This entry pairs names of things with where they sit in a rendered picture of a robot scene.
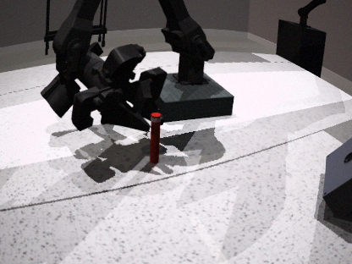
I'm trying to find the red peg with white band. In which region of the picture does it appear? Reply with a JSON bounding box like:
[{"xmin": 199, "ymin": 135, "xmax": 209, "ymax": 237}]
[{"xmin": 150, "ymin": 113, "xmax": 161, "ymax": 163}]

